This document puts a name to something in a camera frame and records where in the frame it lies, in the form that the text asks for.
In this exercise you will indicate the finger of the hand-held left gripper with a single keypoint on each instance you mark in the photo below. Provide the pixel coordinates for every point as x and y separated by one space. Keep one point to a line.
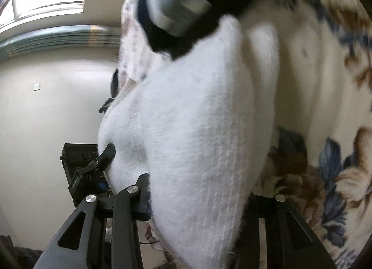
106 154

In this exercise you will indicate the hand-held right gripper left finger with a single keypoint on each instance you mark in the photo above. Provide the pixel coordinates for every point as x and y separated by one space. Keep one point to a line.
142 190

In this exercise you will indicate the blue-grey curtain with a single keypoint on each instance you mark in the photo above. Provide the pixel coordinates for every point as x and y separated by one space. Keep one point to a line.
58 39

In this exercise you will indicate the floral bed sheet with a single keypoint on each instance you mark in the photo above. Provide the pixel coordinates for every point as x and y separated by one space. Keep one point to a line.
319 83

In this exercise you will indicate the folded dark striped sweater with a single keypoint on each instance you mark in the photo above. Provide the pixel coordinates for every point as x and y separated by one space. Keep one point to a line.
186 4

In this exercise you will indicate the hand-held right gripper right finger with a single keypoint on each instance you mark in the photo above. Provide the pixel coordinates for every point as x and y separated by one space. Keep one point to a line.
270 211

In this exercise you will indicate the white knit sweater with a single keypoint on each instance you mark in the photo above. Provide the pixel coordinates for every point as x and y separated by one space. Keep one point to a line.
189 141

